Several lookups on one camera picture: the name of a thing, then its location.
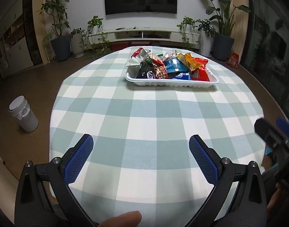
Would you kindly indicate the tall tree plant dark pot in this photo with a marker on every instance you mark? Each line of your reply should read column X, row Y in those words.
column 58, row 11

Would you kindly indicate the person's right hand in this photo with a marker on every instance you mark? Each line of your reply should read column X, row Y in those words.
column 274, row 199

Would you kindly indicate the leafy plant white pot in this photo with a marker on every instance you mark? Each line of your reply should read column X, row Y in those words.
column 206, row 37

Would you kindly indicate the green white checkered tablecloth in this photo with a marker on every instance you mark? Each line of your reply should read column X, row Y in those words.
column 141, row 159

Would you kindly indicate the white tv cabinet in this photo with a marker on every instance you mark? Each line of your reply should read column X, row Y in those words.
column 145, row 34

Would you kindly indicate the green seaweed snack bag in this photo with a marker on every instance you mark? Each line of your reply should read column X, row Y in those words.
column 159, row 56

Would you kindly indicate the red white snack bag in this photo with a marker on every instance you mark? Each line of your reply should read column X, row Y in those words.
column 138, row 57

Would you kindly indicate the pink white snack stick pack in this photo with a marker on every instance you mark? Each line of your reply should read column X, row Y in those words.
column 167, row 55

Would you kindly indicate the white trash bin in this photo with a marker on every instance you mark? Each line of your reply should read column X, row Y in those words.
column 20, row 109

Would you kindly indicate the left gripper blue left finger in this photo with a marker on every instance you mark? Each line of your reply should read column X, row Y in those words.
column 59, row 172

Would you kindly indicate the trailing vine plant on stand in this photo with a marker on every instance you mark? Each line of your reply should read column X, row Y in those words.
column 189, row 35

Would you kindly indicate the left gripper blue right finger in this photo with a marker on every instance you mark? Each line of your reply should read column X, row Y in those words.
column 222, row 173

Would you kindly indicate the orange snack bag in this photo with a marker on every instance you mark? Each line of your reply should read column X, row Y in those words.
column 188, row 61

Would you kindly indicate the light blue snack bag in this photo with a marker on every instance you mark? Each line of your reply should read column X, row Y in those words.
column 174, row 65

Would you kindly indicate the red paper bag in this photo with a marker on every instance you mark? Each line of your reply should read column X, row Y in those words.
column 233, row 60

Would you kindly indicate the white plastic tray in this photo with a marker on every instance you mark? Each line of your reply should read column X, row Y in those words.
column 173, row 82

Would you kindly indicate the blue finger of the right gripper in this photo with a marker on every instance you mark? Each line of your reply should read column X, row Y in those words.
column 283, row 125
column 267, row 132

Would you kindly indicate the person's left hand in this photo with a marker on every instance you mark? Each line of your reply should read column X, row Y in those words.
column 129, row 219

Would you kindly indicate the small plant white pot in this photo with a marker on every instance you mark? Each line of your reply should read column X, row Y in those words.
column 77, row 44

